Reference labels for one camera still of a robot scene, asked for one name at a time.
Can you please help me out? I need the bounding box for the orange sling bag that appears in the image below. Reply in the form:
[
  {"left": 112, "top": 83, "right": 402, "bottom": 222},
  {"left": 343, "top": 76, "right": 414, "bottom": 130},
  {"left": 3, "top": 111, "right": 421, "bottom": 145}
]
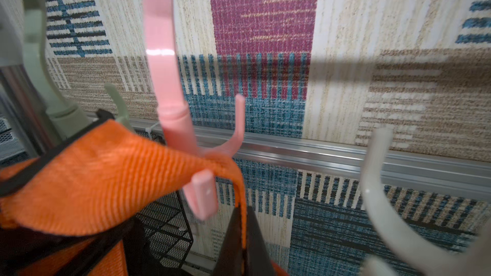
[{"left": 1, "top": 118, "right": 244, "bottom": 275}]

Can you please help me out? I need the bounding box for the white hook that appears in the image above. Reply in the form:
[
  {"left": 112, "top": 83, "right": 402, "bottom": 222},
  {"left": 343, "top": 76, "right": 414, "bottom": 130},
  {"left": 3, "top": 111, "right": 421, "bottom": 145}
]
[{"left": 360, "top": 128, "right": 490, "bottom": 275}]

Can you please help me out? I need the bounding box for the white and steel garment rack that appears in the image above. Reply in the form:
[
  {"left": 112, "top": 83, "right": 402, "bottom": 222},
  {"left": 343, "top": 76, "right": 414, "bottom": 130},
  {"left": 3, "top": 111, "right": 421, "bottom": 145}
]
[{"left": 1, "top": 8, "right": 61, "bottom": 157}]

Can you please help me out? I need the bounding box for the pink hook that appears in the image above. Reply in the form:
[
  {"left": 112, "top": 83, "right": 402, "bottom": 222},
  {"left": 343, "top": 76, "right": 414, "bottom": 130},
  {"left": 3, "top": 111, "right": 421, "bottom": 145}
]
[{"left": 143, "top": 0, "right": 247, "bottom": 221}]

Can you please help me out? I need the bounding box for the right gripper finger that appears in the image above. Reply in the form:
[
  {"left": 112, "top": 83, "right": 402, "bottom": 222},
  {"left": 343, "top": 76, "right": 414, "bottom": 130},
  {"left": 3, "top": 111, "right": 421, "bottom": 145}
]
[{"left": 221, "top": 206, "right": 277, "bottom": 276}]

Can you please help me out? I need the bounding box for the left green hook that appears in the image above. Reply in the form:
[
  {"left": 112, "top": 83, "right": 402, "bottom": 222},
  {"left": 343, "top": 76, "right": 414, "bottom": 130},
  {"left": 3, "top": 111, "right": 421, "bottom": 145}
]
[{"left": 1, "top": 0, "right": 112, "bottom": 140}]

